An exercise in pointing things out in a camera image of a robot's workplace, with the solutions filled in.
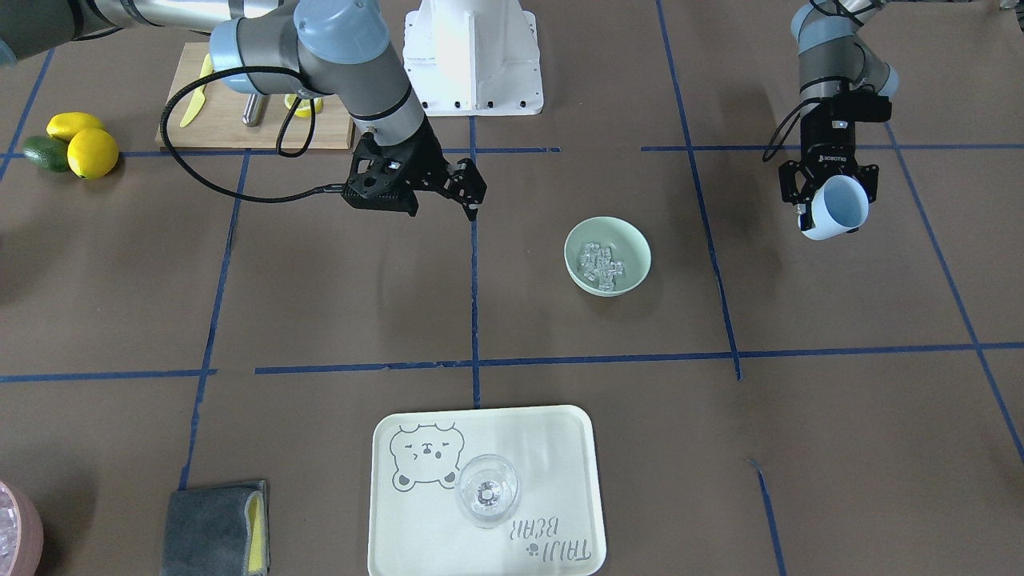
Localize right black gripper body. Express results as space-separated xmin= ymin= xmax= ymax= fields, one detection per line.
xmin=362 ymin=120 xmax=449 ymax=199

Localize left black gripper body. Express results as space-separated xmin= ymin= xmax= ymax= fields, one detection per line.
xmin=783 ymin=89 xmax=892 ymax=200

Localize cream bear tray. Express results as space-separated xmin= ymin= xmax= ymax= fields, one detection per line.
xmin=366 ymin=405 xmax=607 ymax=575

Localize ice cubes in green bowl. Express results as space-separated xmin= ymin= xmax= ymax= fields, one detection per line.
xmin=577 ymin=242 xmax=626 ymax=292

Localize yellow plastic knife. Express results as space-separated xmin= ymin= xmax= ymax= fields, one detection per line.
xmin=178 ymin=54 xmax=214 ymax=128

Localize yellow lemon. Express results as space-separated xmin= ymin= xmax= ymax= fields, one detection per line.
xmin=67 ymin=128 xmax=120 ymax=180
xmin=46 ymin=110 xmax=106 ymax=143

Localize light blue cup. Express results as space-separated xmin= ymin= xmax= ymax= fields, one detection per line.
xmin=798 ymin=175 xmax=870 ymax=241

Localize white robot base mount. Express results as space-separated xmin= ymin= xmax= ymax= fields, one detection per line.
xmin=402 ymin=1 xmax=545 ymax=117

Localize wooden cutting board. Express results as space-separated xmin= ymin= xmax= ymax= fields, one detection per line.
xmin=168 ymin=42 xmax=356 ymax=152

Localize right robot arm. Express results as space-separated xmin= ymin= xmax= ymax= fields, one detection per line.
xmin=1 ymin=1 xmax=486 ymax=220

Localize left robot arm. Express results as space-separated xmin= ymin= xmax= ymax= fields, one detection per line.
xmin=778 ymin=1 xmax=899 ymax=241

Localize metal muddler rod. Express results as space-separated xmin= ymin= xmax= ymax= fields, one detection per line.
xmin=241 ymin=94 xmax=270 ymax=128

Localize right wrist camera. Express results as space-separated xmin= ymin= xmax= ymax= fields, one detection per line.
xmin=340 ymin=132 xmax=419 ymax=218

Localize green bowl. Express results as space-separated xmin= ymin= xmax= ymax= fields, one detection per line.
xmin=563 ymin=216 xmax=652 ymax=298

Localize half lemon slice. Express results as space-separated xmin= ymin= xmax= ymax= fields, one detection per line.
xmin=284 ymin=94 xmax=323 ymax=119

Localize wine glass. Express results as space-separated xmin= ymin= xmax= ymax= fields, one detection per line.
xmin=456 ymin=454 xmax=522 ymax=529

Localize grey folded cloth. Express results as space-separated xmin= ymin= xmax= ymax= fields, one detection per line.
xmin=160 ymin=480 xmax=270 ymax=575

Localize pink bowl with ice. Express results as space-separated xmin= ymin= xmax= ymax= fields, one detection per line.
xmin=1 ymin=481 xmax=44 ymax=575

